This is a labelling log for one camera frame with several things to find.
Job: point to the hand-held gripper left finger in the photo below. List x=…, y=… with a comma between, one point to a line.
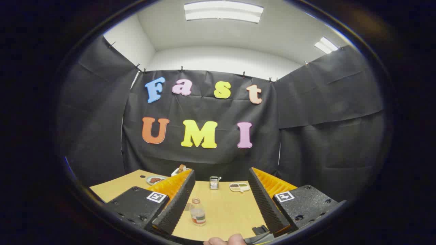
x=175, y=207

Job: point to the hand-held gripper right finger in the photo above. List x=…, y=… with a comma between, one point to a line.
x=267, y=204

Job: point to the clear juice bottle red label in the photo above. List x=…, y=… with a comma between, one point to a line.
x=198, y=214

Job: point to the white divided condiment dish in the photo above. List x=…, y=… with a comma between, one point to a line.
x=239, y=187

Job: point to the white toaster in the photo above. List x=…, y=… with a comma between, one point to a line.
x=174, y=173

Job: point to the pale green plate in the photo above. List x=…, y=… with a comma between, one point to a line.
x=150, y=183

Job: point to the wooden table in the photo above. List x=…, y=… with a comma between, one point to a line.
x=231, y=211

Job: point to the metal mesh utensil holder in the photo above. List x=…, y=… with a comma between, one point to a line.
x=214, y=183

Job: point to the black backdrop cloth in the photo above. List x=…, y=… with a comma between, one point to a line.
x=201, y=160

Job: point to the small ceiling light panel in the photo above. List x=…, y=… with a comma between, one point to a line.
x=326, y=45

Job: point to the large ceiling light panel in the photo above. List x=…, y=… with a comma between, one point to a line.
x=223, y=12

